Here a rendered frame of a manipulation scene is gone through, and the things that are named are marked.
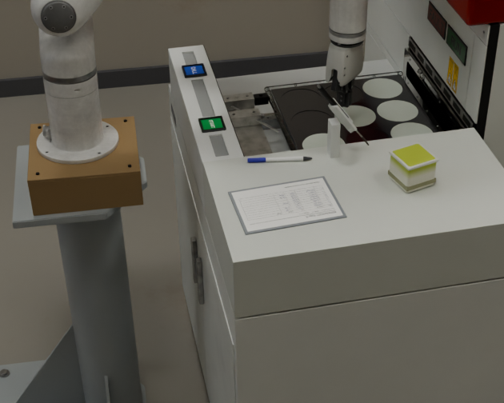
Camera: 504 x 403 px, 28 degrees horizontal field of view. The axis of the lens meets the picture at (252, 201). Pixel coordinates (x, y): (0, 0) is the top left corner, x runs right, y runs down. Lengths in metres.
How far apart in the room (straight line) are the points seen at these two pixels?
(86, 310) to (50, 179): 0.47
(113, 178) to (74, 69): 0.26
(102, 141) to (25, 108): 2.04
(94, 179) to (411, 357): 0.80
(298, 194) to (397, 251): 0.24
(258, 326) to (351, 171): 0.39
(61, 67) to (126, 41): 2.15
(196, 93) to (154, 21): 1.90
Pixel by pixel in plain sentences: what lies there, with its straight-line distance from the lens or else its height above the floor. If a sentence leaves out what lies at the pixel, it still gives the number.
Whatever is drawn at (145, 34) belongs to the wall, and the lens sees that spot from 4.36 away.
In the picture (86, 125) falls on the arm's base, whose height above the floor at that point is 0.99.
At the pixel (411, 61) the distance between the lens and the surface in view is 2.66.
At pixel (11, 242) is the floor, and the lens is 3.62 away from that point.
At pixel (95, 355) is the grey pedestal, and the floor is 0.30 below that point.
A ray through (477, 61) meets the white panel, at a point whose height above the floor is 1.12.
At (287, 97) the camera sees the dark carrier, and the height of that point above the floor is 0.90.
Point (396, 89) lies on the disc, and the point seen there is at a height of 0.90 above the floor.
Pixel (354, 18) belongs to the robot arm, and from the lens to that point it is 2.25.
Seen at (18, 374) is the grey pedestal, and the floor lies 0.01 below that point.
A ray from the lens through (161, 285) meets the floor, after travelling 3.35.
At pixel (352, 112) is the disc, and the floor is 0.90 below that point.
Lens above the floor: 2.18
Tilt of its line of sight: 36 degrees down
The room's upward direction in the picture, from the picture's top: 1 degrees counter-clockwise
